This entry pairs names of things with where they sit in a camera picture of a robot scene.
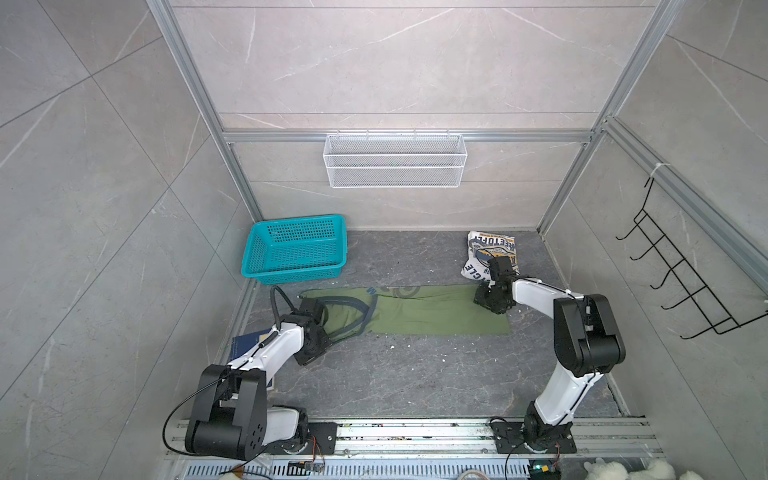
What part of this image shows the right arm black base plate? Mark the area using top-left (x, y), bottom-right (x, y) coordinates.
top-left (489, 419), bottom-right (577, 455)

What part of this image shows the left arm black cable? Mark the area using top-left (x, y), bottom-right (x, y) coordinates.
top-left (161, 284), bottom-right (298, 480)

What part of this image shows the green camouflage tank top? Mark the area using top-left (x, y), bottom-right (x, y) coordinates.
top-left (299, 284), bottom-right (510, 342)

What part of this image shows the white wire mesh shelf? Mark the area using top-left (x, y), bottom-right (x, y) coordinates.
top-left (323, 133), bottom-right (468, 189)

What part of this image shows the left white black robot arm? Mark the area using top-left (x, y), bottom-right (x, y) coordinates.
top-left (184, 299), bottom-right (331, 461)

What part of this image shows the white plush toy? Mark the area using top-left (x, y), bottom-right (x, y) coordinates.
top-left (584, 458), bottom-right (702, 480)

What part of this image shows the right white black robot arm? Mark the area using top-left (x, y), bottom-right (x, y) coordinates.
top-left (474, 257), bottom-right (626, 453)

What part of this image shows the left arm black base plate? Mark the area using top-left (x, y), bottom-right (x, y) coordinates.
top-left (263, 422), bottom-right (339, 456)

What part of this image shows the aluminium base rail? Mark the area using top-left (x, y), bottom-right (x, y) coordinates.
top-left (159, 417), bottom-right (665, 479)

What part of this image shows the black wire hook rack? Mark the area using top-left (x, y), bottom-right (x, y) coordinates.
top-left (615, 178), bottom-right (767, 340)

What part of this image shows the white tank top navy trim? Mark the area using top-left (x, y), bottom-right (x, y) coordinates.
top-left (461, 231), bottom-right (519, 281)

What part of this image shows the blue book yellow label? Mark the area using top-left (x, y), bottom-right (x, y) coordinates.
top-left (228, 329), bottom-right (276, 392)

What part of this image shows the teal plastic basket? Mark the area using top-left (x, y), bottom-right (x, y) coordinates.
top-left (241, 215), bottom-right (348, 285)

